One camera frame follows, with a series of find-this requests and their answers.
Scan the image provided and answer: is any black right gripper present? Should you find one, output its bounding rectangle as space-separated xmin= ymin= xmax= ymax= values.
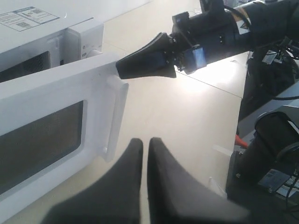
xmin=115 ymin=9 xmax=241 ymax=79

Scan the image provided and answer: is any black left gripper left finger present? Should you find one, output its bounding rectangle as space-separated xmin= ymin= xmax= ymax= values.
xmin=43 ymin=138 xmax=143 ymax=224

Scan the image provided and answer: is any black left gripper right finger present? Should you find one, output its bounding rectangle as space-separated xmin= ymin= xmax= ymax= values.
xmin=147 ymin=137 xmax=250 ymax=224

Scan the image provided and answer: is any white microwave door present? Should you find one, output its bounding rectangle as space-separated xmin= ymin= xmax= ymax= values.
xmin=0 ymin=53 xmax=128 ymax=222

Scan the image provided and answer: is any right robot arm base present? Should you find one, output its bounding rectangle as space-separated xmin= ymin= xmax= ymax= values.
xmin=226 ymin=42 xmax=299 ymax=204

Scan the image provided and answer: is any white microwave oven body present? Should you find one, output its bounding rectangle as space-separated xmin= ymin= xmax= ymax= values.
xmin=0 ymin=0 xmax=104 ymax=82

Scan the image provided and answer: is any upper white control knob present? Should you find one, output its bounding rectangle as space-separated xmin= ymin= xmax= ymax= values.
xmin=87 ymin=49 xmax=102 ymax=58

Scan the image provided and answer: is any warning label sticker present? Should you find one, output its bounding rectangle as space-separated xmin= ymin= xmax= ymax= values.
xmin=0 ymin=6 xmax=59 ymax=32

